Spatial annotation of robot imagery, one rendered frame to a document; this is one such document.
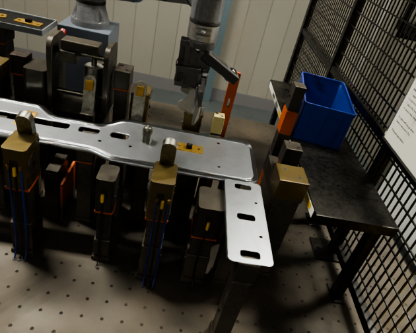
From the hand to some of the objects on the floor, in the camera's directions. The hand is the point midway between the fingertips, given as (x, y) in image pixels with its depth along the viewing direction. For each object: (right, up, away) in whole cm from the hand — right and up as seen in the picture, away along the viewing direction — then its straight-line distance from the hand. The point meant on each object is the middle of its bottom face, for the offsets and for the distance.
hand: (196, 113), depth 105 cm
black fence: (+32, -83, +92) cm, 128 cm away
